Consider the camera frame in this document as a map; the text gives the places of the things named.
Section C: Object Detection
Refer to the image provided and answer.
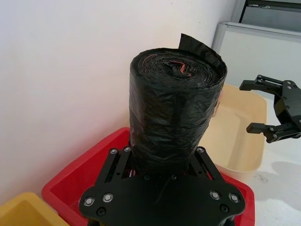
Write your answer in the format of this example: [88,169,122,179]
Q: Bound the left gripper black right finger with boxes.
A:
[185,145,223,181]

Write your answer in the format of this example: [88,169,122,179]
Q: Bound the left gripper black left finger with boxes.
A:
[93,145,142,187]

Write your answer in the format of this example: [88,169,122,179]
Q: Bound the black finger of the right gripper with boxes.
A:
[246,122,293,144]
[239,74,285,98]

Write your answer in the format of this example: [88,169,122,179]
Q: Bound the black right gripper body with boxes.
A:
[273,80,301,140]

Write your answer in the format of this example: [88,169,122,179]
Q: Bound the black trash bag roll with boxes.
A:
[128,33,228,178]

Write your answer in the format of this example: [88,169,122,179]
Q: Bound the pale grey partition panel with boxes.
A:
[211,20,301,93]

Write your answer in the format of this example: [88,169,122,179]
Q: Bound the red plastic bin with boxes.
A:
[41,127,256,226]

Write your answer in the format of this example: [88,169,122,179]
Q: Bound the cream plastic bin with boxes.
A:
[198,83,268,183]

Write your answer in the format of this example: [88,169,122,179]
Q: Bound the dark framed window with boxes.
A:
[239,0,301,36]

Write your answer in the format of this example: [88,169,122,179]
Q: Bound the yellow plastic bin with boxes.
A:
[0,192,69,226]

